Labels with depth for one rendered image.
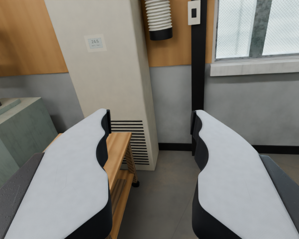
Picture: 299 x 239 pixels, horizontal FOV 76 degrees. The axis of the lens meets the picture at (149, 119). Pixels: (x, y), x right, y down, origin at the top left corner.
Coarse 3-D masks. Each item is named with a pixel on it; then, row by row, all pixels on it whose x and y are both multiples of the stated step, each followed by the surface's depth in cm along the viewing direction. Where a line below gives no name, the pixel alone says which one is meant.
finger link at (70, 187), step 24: (96, 120) 10; (72, 144) 8; (96, 144) 8; (48, 168) 7; (72, 168) 7; (96, 168) 7; (48, 192) 6; (72, 192) 6; (96, 192) 6; (24, 216) 5; (48, 216) 5; (72, 216) 5; (96, 216) 6
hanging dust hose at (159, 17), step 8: (152, 0) 112; (160, 0) 111; (152, 8) 114; (160, 8) 114; (168, 8) 116; (152, 16) 117; (160, 16) 115; (168, 16) 119; (152, 24) 119; (160, 24) 118; (168, 24) 119; (152, 32) 122; (160, 32) 120; (168, 32) 121
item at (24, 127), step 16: (0, 112) 145; (16, 112) 145; (32, 112) 158; (0, 128) 133; (16, 128) 144; (32, 128) 158; (48, 128) 176; (0, 144) 136; (16, 144) 144; (32, 144) 158; (48, 144) 176; (0, 160) 147; (16, 160) 144; (0, 176) 160
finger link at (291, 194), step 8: (264, 160) 8; (272, 160) 8; (272, 168) 7; (280, 168) 7; (272, 176) 7; (280, 176) 7; (288, 176) 7; (280, 184) 7; (288, 184) 7; (296, 184) 7; (280, 192) 6; (288, 192) 6; (296, 192) 6; (288, 200) 6; (296, 200) 6; (288, 208) 6; (296, 208) 6; (296, 216) 6; (296, 224) 5
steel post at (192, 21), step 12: (192, 0) 117; (204, 0) 116; (192, 12) 118; (204, 12) 119; (192, 24) 122; (204, 24) 123; (192, 36) 128; (204, 36) 126; (192, 48) 132; (204, 48) 130; (192, 60) 136; (204, 60) 134; (192, 72) 140; (204, 72) 139; (192, 84) 145; (204, 84) 144; (192, 96) 151; (192, 108) 156; (192, 144) 176
